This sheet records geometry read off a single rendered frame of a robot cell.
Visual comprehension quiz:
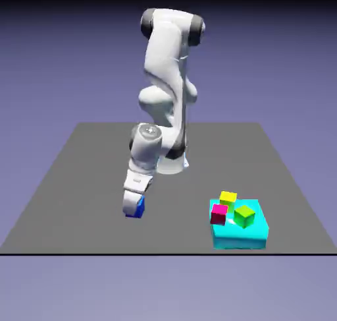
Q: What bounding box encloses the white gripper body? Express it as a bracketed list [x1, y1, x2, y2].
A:
[122, 189, 145, 215]

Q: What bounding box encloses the small blue cube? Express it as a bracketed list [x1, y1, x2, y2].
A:
[125, 195, 146, 219]

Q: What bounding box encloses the small magenta cube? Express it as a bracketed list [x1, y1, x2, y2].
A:
[210, 203, 229, 226]

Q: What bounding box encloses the small yellow cube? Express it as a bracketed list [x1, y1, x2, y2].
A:
[219, 190, 238, 206]

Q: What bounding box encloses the small green cube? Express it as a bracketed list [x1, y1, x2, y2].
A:
[233, 204, 257, 229]

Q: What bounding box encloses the large cyan box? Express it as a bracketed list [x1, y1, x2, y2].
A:
[209, 198, 270, 250]

